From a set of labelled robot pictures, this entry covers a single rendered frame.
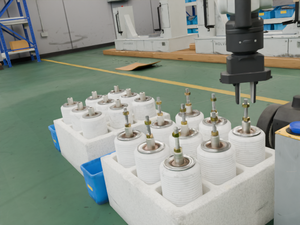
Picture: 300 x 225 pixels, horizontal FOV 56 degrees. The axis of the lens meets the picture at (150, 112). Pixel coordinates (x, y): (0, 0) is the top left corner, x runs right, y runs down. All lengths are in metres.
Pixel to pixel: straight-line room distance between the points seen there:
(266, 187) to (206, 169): 0.18
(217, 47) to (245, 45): 2.66
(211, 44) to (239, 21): 2.75
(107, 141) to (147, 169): 0.37
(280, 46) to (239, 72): 2.18
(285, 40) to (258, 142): 2.14
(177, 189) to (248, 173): 0.20
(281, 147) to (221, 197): 0.17
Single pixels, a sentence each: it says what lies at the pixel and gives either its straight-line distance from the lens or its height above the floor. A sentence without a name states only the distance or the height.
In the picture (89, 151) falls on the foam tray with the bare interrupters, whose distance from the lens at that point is 1.07.
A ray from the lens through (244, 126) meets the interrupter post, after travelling 0.81.
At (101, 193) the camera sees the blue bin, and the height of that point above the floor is 0.04.
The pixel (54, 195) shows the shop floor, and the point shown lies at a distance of 1.16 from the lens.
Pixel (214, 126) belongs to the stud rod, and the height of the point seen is 0.31.
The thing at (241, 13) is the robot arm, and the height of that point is 0.56.
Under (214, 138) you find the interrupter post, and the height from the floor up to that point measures 0.28.
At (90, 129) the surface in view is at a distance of 1.09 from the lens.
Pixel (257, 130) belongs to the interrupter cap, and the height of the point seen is 0.25.
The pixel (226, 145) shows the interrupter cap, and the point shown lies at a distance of 0.74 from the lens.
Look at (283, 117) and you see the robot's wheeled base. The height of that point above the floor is 0.19.
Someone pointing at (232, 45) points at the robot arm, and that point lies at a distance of 0.73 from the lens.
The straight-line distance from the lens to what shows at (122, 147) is 0.83.
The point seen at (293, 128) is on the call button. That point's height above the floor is 0.33.
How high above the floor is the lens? 0.58
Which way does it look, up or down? 18 degrees down
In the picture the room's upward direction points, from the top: 8 degrees counter-clockwise
